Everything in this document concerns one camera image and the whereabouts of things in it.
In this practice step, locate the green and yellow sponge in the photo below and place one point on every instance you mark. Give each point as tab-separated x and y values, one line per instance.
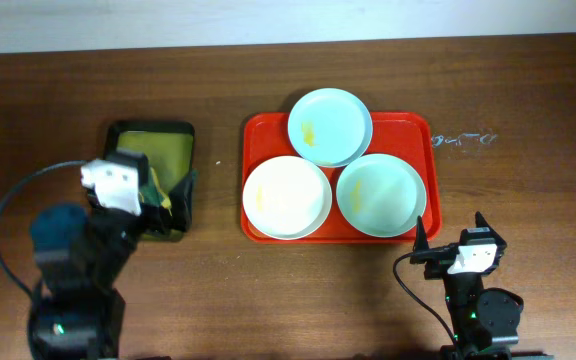
151	193

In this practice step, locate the white plate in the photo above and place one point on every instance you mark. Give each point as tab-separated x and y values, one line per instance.
287	198

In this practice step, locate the black tray with yellow liquid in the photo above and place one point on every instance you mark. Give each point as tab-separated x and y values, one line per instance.
166	137

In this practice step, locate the light blue plate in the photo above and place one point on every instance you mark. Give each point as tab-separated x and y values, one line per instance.
330	127

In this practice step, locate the light green plate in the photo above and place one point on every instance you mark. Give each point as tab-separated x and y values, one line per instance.
381	195

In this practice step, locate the red plastic tray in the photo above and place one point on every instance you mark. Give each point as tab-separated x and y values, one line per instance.
404	135

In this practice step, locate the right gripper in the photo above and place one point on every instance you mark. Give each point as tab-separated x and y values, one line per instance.
437	259

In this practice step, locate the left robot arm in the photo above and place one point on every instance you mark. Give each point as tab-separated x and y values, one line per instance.
76	311

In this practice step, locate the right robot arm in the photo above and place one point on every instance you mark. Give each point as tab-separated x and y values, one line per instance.
484	320

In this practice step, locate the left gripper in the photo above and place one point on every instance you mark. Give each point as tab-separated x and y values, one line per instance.
154	217

